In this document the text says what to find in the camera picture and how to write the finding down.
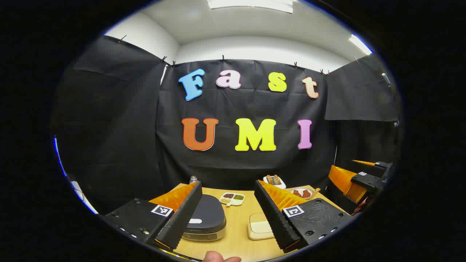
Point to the grey metal stand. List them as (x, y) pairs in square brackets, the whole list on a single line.
[(386, 80)]

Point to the small ceiling light panel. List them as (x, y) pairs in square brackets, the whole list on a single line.
[(360, 44)]

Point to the brown meat piece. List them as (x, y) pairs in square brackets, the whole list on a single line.
[(306, 193), (296, 193)]

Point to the small clear plastic bottle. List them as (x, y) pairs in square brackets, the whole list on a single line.
[(193, 179)]

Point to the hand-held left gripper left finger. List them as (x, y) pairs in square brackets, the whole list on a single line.
[(182, 218)]

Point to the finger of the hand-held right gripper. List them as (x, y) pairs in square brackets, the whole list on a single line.
[(342, 182), (382, 166)]

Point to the black backdrop cloth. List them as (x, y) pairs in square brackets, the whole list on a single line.
[(218, 105)]

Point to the white divided grain dish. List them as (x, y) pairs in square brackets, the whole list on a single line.
[(233, 199)]

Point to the black and silver rice cooker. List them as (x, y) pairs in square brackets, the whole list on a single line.
[(209, 218)]

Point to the wooden spoon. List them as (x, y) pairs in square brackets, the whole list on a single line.
[(315, 193)]

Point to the white toaster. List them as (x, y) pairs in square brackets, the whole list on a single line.
[(282, 185)]

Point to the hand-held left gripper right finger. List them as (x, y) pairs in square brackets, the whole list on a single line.
[(273, 218)]

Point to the large ceiling light panel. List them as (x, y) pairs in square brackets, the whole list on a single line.
[(251, 4)]

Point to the white round plate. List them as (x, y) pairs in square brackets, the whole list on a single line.
[(301, 198)]

